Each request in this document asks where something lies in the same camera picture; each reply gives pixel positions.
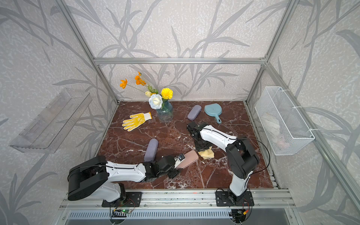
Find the pink eyeglass case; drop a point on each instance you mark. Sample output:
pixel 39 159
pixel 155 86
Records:
pixel 185 160

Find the lavender eyeglass case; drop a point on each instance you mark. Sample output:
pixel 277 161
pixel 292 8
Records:
pixel 194 112
pixel 151 150

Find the yellow microfiber cloth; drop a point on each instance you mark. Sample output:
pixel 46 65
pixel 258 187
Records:
pixel 206 154

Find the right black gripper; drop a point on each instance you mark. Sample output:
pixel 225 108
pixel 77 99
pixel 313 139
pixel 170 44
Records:
pixel 197 149

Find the glass vase with flowers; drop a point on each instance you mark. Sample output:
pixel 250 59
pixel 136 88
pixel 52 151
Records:
pixel 157 99

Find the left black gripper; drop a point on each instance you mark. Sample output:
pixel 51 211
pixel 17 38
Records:
pixel 174 175

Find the aluminium mounting rail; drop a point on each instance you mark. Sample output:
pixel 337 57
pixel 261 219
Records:
pixel 190 199

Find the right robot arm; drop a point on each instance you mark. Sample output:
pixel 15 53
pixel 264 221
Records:
pixel 241 156

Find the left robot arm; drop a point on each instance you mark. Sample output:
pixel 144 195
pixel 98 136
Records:
pixel 99 178

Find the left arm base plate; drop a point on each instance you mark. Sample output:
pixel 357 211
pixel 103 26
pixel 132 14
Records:
pixel 130 199

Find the teal hand mirror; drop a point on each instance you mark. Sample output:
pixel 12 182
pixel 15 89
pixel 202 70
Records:
pixel 214 110

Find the clear acrylic wall shelf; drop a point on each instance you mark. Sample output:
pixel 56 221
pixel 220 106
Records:
pixel 49 129

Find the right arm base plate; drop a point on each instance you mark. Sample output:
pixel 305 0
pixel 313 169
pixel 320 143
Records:
pixel 228 198

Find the yellow work glove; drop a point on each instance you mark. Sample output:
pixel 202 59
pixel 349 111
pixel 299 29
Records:
pixel 136 120

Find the white wire mesh basket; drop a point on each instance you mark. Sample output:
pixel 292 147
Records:
pixel 285 128

